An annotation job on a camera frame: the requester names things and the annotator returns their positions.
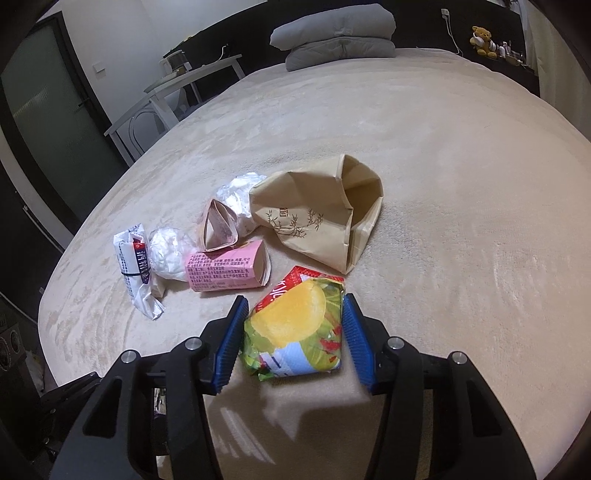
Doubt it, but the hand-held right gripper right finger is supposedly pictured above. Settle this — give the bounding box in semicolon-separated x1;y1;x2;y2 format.
342;293;539;480

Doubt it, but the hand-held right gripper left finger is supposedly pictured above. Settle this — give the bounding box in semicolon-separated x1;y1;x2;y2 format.
48;295;250;480

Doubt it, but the yellow green chip bag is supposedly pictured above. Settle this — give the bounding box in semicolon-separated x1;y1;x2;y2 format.
241;265;347;383

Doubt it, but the white tissue ball plastic bag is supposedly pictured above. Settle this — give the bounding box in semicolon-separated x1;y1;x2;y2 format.
148;226;197;282

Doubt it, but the pink paper packet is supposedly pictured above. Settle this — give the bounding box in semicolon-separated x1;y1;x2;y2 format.
198;198;239;252

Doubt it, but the pink carton box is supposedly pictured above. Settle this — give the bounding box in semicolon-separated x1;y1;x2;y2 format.
185;239;272;293

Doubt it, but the white blue printed wrapper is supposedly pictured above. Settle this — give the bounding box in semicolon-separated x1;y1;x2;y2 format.
113;223;165;320

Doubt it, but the brown paper bag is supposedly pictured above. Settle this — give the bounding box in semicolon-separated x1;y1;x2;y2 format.
249;154;385;275

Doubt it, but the crumpled white plastic bag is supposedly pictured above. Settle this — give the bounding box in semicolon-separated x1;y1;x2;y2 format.
216;172;269;237

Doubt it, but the black speaker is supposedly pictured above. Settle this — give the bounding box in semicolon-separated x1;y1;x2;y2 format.
0;318;28;393

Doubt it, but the white chair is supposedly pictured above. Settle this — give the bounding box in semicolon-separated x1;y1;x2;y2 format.
127;90;183;155

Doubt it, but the white table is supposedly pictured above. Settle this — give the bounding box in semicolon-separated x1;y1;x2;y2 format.
104;54;244;162

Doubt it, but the steel pot appliance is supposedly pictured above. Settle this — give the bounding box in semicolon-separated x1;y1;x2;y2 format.
160;48;191;77

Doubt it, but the grey pillow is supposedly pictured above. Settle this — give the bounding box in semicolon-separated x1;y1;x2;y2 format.
269;4;397;51
285;38;397;72

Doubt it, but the frosted glass door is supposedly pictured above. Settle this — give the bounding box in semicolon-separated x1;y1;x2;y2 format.
0;11;127;252

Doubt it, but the black headboard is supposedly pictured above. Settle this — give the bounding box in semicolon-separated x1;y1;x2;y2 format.
164;0;543;97

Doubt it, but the brown teddy bear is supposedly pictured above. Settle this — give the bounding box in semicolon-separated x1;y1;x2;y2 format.
470;26;499;59

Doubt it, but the small bottles cluster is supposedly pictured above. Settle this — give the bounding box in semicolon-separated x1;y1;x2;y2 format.
499;41;527;65

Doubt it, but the beige curtain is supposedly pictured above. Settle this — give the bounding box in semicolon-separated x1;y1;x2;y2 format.
526;0;591;139

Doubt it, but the white charger cable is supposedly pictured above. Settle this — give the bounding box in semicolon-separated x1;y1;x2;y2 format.
441;8;465;55

